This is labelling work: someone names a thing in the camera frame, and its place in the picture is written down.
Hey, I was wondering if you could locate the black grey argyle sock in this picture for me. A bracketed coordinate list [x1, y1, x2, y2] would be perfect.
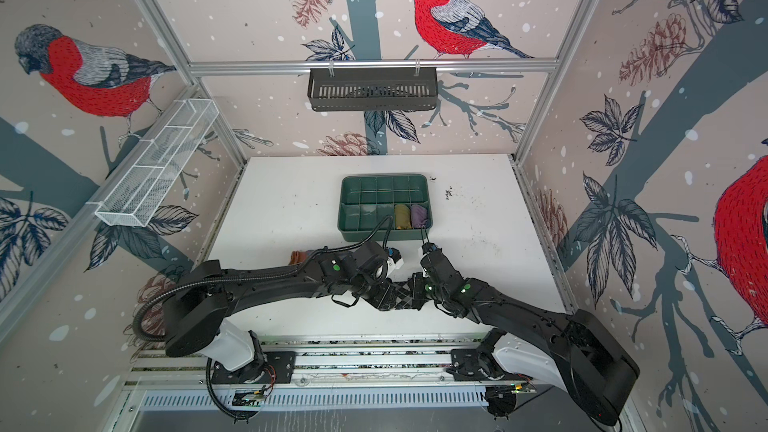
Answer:
[381, 278, 423, 311]

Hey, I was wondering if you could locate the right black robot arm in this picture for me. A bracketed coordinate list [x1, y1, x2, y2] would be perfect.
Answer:
[420, 242, 640, 426]

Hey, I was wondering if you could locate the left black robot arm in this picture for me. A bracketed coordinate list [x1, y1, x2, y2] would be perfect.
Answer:
[132, 215, 394, 371]

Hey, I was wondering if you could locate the olive rolled sock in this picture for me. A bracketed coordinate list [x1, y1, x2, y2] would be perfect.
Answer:
[394, 204, 413, 230]

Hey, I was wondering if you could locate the purple rolled sock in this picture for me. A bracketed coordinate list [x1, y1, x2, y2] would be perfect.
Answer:
[410, 204, 429, 229]

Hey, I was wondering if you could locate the blue orange green striped sock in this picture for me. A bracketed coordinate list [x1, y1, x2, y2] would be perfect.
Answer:
[289, 250, 312, 265]

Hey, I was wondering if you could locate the green compartment tray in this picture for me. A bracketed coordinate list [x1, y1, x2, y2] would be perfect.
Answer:
[337, 174, 433, 242]

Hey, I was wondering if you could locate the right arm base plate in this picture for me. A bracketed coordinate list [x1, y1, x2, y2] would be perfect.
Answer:
[445, 349, 532, 383]

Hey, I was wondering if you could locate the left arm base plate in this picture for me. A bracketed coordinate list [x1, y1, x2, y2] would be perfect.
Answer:
[211, 350, 297, 385]

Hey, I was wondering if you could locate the right black base cable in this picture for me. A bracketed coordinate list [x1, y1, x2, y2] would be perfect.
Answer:
[485, 383, 556, 420]

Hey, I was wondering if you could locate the black base cable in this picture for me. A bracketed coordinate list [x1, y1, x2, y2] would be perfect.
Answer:
[205, 357, 265, 422]
[485, 383, 556, 420]

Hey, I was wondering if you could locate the left black base cable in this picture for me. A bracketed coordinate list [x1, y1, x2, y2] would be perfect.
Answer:
[205, 357, 265, 422]

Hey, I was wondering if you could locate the black hanging wire basket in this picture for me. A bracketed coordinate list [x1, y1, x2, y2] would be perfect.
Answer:
[307, 67, 438, 112]

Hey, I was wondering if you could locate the white mesh wall basket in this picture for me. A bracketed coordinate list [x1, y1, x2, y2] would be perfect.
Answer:
[95, 98, 219, 227]

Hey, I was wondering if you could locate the aluminium frame back bar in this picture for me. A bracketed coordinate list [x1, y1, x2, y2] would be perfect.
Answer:
[188, 58, 559, 77]

